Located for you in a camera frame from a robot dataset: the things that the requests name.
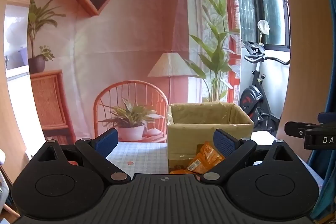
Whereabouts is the black exercise bike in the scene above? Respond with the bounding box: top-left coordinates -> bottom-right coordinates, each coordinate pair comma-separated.
239,40 -> 291,133

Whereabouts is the white bag on stick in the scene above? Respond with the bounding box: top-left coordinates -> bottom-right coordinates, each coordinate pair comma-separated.
257,20 -> 270,45

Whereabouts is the orange snack packet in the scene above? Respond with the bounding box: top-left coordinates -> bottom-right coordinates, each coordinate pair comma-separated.
169,165 -> 195,175

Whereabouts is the lavender bucket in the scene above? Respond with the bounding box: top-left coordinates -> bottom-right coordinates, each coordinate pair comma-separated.
17,48 -> 29,66

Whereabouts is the dark framed window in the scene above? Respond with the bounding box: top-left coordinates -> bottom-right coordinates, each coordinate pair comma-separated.
233,0 -> 291,53

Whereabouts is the white cabinet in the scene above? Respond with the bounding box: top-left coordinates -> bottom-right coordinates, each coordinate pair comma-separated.
6,68 -> 46,159

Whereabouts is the cardboard box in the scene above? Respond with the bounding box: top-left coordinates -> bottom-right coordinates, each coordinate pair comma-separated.
167,101 -> 255,174

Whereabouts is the wooden panel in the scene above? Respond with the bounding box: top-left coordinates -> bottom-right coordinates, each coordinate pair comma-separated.
276,0 -> 330,143

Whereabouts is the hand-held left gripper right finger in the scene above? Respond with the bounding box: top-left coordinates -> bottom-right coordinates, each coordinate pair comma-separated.
199,129 -> 298,184

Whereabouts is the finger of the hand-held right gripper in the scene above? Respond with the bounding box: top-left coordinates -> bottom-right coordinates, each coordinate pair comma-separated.
317,112 -> 336,124
285,121 -> 317,138

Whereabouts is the orange chip bag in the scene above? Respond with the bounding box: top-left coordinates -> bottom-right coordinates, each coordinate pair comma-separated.
196,141 -> 222,159
187,151 -> 226,174

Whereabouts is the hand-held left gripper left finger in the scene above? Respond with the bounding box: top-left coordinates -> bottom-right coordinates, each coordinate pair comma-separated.
34,128 -> 131,184

